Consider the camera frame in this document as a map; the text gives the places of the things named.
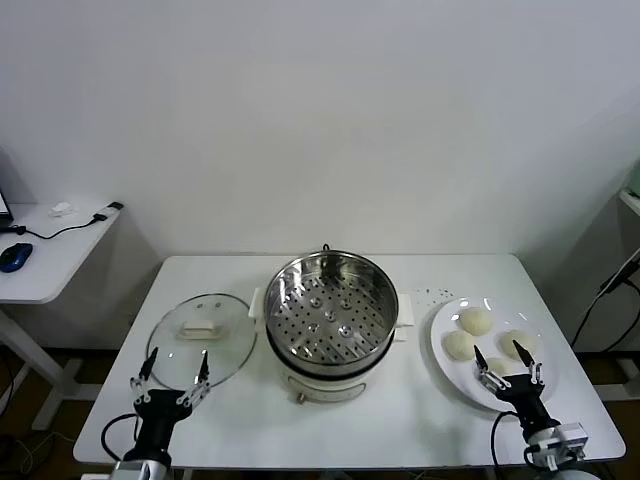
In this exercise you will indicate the blue computer mouse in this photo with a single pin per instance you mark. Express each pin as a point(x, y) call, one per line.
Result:
point(15, 256)

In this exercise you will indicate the white steamed baozi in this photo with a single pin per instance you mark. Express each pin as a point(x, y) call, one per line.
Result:
point(500, 365)
point(459, 346)
point(475, 321)
point(510, 342)

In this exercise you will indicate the white background shelf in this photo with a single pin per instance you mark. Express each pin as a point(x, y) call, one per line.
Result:
point(631, 200)

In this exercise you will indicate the large white plate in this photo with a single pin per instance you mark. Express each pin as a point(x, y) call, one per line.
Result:
point(450, 380)

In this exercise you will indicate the perforated steel steamer basket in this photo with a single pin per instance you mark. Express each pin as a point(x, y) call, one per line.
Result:
point(360, 320)

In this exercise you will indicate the round glass pot lid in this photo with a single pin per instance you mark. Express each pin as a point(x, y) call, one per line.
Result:
point(200, 327)

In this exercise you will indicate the white side desk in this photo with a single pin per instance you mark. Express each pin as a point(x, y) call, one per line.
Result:
point(50, 260)

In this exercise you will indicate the crumpled white tissue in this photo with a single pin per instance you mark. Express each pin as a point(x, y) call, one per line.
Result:
point(61, 208)

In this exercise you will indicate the white electric steamer pot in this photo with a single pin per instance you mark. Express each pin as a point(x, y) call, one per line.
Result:
point(325, 387)

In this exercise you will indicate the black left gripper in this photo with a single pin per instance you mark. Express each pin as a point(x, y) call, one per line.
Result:
point(160, 415)

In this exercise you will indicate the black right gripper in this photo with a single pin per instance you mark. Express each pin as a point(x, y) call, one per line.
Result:
point(525, 400)

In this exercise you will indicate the dark laptop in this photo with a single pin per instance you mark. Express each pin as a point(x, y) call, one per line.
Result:
point(4, 200)

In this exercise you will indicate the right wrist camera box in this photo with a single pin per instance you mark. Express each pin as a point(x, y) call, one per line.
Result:
point(567, 440)

